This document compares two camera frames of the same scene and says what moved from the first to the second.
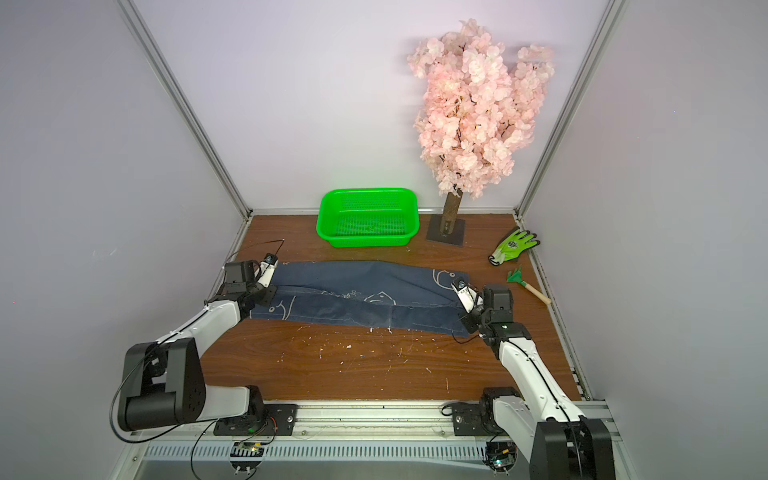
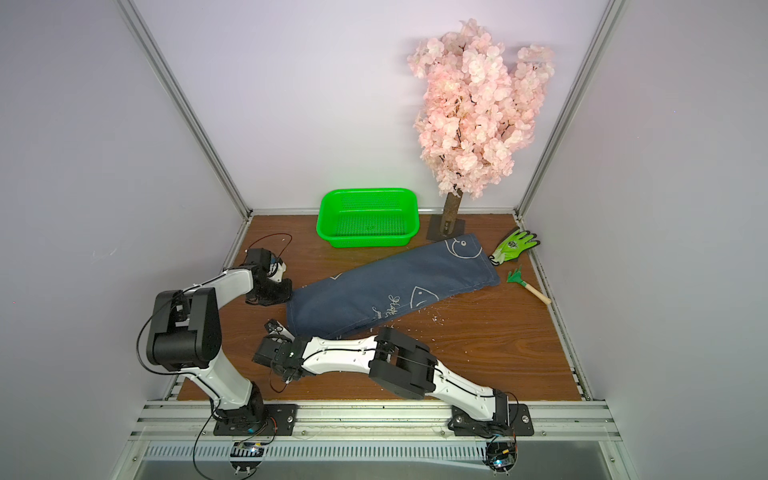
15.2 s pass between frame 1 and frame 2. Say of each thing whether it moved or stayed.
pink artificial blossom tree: stayed
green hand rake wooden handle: stayed
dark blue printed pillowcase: moved
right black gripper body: moved
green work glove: stayed
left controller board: stayed
